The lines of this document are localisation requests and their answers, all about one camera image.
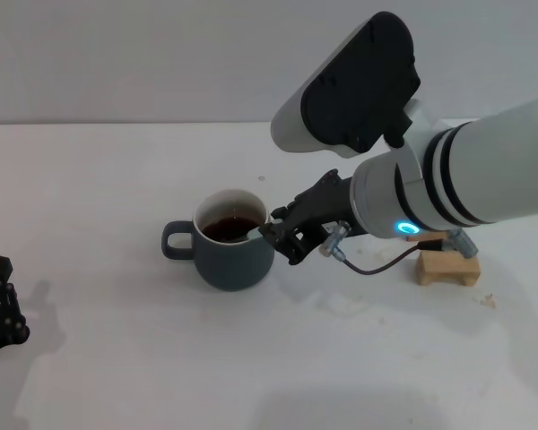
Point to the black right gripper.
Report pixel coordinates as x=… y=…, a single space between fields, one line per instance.
x=327 y=206

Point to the dark grey ceramic mug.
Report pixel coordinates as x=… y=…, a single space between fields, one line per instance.
x=233 y=269

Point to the orange stained wooden block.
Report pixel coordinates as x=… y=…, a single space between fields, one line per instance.
x=430 y=236

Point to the light wooden block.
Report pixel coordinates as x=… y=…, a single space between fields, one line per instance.
x=444 y=266

